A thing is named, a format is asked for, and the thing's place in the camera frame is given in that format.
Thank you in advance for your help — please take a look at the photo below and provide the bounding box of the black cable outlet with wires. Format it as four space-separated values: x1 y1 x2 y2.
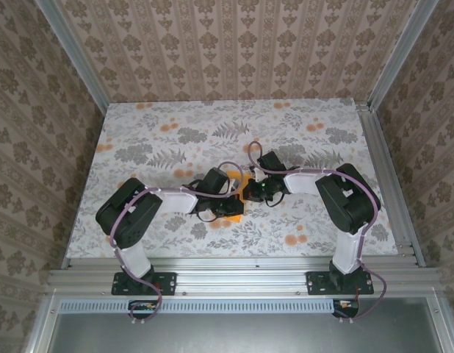
331 299 360 319
128 299 157 319

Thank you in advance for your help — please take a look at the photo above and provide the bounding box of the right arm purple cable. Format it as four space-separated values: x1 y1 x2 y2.
248 140 389 324

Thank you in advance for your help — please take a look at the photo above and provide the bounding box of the aluminium lengthwise frame rail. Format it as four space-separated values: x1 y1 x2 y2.
355 104 427 268

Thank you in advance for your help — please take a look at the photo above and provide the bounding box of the floral patterned table cover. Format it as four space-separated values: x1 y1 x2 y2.
65 98 400 259

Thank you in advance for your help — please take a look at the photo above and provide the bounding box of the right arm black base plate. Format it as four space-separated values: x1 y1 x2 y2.
306 270 375 296

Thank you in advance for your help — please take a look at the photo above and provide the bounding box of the aluminium crosswise frame rail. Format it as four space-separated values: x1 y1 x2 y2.
45 256 443 297

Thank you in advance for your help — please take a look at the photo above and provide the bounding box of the grey metal sheet panel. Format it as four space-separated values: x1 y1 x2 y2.
46 297 445 353

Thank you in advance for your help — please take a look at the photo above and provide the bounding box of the aluminium frame post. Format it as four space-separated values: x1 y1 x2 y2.
367 0 440 113
35 0 109 115

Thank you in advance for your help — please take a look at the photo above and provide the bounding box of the grey slotted cable duct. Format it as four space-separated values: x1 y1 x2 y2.
60 298 340 314

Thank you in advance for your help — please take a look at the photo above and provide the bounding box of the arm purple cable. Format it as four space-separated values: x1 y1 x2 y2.
248 140 389 324
109 163 246 327

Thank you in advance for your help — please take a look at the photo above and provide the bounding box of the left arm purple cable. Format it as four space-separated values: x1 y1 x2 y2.
109 163 246 327

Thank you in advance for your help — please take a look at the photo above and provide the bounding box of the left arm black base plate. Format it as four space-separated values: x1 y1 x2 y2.
112 271 177 296

